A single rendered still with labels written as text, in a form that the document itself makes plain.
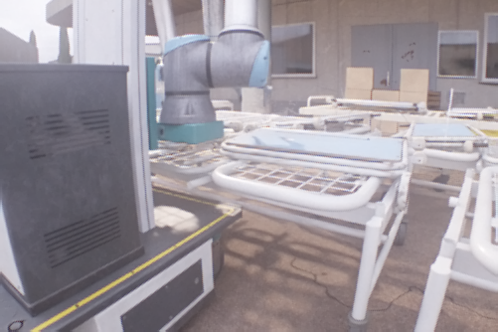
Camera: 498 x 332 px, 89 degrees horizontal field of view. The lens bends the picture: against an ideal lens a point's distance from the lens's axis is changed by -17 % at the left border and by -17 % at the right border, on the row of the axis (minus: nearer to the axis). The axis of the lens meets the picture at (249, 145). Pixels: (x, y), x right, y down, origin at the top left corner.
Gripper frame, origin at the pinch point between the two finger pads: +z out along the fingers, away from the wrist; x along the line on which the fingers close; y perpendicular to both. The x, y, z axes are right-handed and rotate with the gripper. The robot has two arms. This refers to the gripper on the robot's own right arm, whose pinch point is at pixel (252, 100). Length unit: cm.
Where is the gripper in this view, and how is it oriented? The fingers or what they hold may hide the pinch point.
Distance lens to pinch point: 151.5
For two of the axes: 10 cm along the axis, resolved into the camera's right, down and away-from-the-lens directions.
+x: 9.4, 1.8, -3.1
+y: -3.5, 5.5, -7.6
